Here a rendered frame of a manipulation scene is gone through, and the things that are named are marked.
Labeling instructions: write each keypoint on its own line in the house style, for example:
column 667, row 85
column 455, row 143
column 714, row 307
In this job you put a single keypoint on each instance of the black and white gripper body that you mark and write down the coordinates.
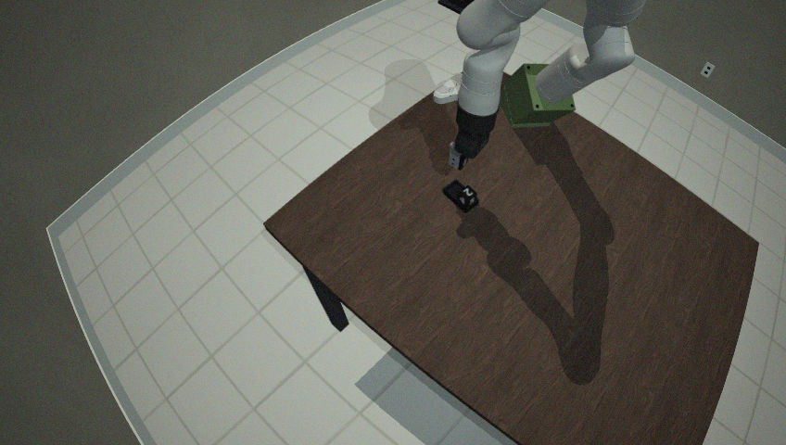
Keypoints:
column 476, row 114

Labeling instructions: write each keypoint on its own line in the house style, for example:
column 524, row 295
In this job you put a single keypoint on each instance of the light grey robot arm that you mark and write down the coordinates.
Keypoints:
column 610, row 48

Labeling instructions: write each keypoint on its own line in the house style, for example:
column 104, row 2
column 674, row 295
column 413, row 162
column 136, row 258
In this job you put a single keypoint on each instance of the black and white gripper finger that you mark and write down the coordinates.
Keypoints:
column 454, row 160

